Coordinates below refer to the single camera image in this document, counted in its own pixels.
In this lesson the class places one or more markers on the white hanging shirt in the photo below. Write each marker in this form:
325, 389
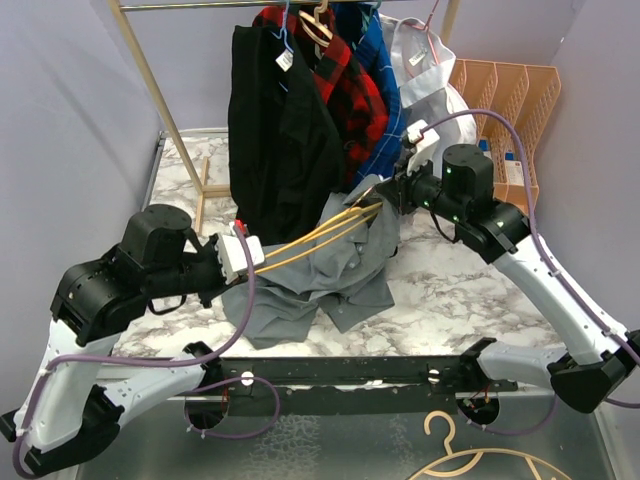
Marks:
428, 95

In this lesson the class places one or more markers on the beige hanger in foreground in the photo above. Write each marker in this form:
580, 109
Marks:
475, 455

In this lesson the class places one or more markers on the pink wire hanger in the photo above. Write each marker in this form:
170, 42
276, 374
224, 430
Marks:
427, 47

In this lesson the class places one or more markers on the red black plaid shirt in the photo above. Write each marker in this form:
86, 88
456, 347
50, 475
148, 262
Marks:
351, 96

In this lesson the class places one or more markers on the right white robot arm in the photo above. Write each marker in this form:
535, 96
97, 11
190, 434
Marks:
597, 354

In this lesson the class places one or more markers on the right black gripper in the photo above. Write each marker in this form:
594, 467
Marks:
396, 190

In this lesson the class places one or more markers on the grey button shirt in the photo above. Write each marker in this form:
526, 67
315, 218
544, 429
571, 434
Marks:
345, 280

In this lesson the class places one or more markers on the beige wooden hanger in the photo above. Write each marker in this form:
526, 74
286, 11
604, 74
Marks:
312, 25

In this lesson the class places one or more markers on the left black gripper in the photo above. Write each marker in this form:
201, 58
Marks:
221, 285

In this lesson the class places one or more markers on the blue plaid shirt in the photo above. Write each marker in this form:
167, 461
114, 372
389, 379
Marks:
359, 25

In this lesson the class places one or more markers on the yellow wire hanger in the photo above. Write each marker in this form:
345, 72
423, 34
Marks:
335, 228

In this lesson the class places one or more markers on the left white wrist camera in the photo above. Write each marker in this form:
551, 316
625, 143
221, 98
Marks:
236, 250

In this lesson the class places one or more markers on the orange plastic file organizer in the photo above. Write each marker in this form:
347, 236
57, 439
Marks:
525, 95

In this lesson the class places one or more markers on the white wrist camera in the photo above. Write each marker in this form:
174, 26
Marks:
236, 250
422, 142

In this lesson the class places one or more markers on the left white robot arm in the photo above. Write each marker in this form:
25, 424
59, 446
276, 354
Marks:
83, 395

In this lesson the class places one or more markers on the black hanging shirt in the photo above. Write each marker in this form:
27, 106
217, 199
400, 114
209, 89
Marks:
285, 153

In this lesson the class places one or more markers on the blue wire hanger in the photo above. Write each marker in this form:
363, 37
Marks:
284, 30

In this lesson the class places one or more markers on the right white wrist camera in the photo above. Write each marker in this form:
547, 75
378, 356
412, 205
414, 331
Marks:
422, 142

